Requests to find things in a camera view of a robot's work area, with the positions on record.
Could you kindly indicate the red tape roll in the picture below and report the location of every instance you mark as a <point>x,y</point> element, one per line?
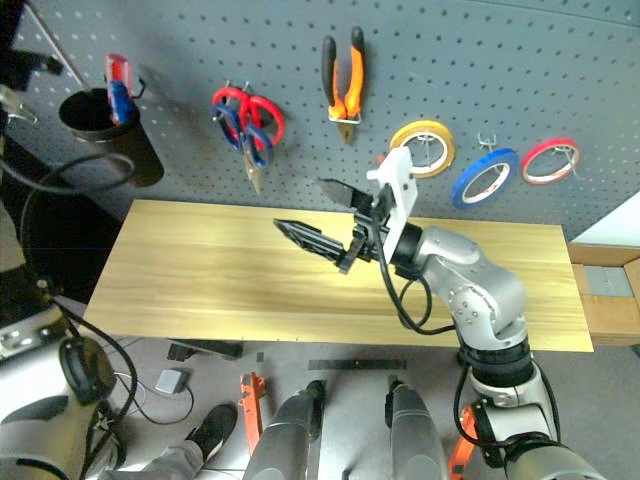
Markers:
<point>525,167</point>

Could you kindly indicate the orange metal frame bar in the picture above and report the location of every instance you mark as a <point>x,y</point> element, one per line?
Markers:
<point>461,452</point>
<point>252,410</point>

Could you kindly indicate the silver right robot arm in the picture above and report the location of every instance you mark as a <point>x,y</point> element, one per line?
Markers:
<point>480,280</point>

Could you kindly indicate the small grey box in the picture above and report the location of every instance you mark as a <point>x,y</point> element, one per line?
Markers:
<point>171,382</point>

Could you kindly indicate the black table foot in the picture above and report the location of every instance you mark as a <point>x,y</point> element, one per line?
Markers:
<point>460,357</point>
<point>205,350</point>

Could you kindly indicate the yellow tape roll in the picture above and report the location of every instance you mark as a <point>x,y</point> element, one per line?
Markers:
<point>422,125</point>

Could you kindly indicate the grey metal pegboard wall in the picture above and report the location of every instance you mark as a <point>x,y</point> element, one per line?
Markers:
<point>500,50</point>

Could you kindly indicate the grey rounded right robot leg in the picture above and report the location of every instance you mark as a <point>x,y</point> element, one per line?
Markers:
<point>415,435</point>

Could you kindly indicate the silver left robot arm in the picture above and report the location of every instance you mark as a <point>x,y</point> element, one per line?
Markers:
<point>35,445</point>

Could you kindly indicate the black sneaker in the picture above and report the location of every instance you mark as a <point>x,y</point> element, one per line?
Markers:
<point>212,432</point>

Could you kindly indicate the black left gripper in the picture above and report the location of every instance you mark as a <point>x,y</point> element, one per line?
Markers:
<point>25,65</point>

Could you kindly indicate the brown cardboard box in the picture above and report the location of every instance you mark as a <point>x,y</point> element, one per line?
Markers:
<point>610,320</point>

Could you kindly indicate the silver double prong hook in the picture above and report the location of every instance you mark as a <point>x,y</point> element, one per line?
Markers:
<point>486,142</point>
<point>235,86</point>

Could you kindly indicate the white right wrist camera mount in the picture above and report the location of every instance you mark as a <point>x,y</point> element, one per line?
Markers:
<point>402,200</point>

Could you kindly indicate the grey rounded robot leg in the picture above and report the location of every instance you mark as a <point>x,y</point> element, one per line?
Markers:
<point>415,435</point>
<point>285,435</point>

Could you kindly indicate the black pegboard hook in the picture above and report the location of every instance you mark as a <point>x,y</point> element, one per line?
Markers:
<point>141,87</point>

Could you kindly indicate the grey rounded left robot leg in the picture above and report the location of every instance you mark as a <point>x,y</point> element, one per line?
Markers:
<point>285,435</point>

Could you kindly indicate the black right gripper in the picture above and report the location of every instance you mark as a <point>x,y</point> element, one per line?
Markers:
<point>367,235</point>

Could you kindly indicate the orange black pliers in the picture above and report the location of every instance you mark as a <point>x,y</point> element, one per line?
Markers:
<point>356,70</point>

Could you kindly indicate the black metal cup holder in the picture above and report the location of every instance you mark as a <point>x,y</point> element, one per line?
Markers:
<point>135,155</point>

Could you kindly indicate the blue black scissors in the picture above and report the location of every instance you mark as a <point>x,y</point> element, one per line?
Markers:
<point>255,177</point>

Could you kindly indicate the grey trouser leg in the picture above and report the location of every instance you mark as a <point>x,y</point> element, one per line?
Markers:
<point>160,465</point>

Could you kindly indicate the blue tape roll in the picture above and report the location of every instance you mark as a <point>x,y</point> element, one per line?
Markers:
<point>457,192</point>

